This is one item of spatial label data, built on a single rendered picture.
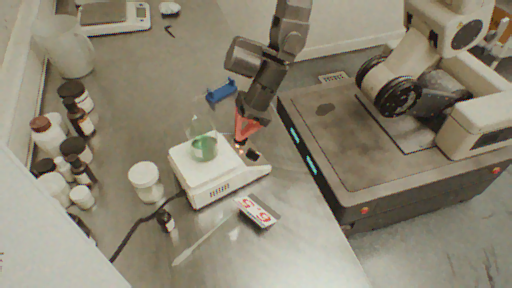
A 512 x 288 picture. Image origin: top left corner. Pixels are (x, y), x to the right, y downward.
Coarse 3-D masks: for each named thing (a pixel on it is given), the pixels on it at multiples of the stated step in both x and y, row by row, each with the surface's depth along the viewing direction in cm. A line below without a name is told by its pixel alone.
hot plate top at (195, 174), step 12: (180, 144) 70; (180, 156) 68; (228, 156) 68; (180, 168) 66; (192, 168) 66; (204, 168) 66; (216, 168) 66; (228, 168) 66; (192, 180) 64; (204, 180) 64
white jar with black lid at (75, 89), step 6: (66, 84) 87; (72, 84) 87; (78, 84) 87; (60, 90) 85; (66, 90) 85; (72, 90) 85; (78, 90) 85; (84, 90) 87; (60, 96) 84; (66, 96) 84; (72, 96) 84; (78, 96) 85; (84, 96) 87; (78, 102) 86; (84, 102) 87; (90, 102) 90; (84, 108) 88; (90, 108) 90
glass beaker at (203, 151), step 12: (192, 120) 64; (204, 120) 65; (192, 132) 66; (204, 132) 68; (216, 132) 63; (192, 144) 63; (204, 144) 62; (216, 144) 65; (192, 156) 67; (204, 156) 65; (216, 156) 67
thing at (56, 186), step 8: (48, 176) 68; (56, 176) 68; (48, 184) 66; (56, 184) 66; (64, 184) 67; (48, 192) 65; (56, 192) 66; (64, 192) 67; (64, 200) 68; (72, 200) 70
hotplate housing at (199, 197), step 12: (228, 144) 73; (168, 156) 71; (240, 168) 68; (252, 168) 70; (264, 168) 73; (180, 180) 68; (216, 180) 66; (228, 180) 67; (240, 180) 70; (252, 180) 73; (180, 192) 68; (192, 192) 64; (204, 192) 66; (216, 192) 68; (228, 192) 71; (192, 204) 68; (204, 204) 69
